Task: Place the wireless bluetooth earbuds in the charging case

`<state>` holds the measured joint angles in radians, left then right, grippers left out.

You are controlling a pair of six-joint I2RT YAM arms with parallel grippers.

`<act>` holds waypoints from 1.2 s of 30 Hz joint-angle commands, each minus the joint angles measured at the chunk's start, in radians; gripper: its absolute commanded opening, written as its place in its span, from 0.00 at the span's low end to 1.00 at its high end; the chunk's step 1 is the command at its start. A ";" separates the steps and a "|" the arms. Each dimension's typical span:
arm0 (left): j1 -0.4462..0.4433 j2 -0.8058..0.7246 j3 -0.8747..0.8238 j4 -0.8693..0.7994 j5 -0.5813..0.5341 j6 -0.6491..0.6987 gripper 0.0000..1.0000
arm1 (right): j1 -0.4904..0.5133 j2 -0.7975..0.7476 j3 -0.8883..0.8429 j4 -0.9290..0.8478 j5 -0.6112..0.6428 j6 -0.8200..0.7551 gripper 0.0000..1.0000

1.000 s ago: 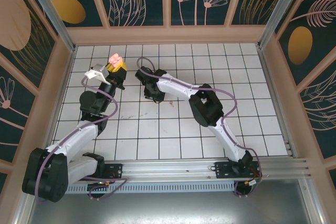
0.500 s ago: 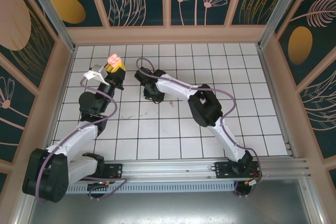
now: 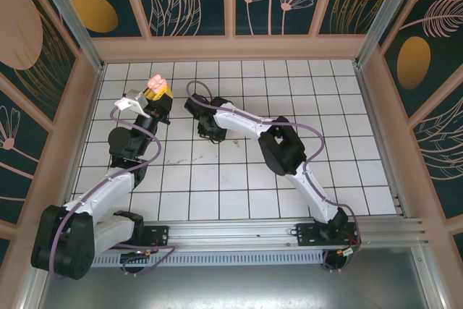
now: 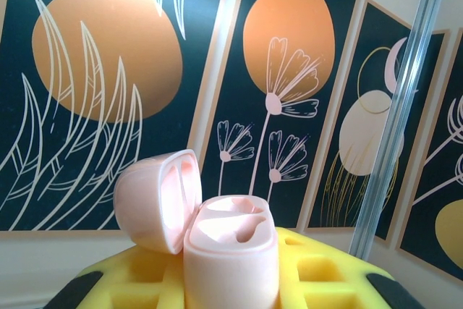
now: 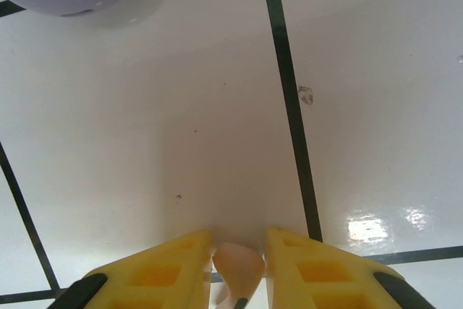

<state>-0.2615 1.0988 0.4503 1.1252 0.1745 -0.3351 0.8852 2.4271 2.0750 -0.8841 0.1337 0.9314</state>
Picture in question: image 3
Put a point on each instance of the small green circuit board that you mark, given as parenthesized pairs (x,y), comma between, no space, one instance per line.
(349,253)

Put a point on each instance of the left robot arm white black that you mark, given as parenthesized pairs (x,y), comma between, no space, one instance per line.
(105,189)

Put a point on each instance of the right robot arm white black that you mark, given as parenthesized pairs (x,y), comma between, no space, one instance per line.
(238,119)

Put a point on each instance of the pink earbud charging case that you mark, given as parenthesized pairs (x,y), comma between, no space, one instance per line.
(157,83)

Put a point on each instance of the grey metal sheet panel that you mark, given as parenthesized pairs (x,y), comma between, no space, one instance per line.
(235,287)

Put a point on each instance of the aluminium side rail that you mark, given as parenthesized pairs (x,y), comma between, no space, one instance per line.
(369,99)
(94,95)

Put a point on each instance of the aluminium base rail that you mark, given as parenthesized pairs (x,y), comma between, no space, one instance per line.
(235,231)

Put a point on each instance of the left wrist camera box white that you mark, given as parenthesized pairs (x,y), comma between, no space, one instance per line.
(132,101)

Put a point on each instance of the aluminium corner post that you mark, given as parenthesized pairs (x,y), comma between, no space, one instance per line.
(74,23)
(388,16)

